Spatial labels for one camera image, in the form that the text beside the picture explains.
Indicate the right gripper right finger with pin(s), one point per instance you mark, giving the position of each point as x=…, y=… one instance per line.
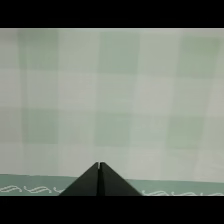
x=113, y=183

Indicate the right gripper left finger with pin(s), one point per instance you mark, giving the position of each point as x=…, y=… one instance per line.
x=87, y=183

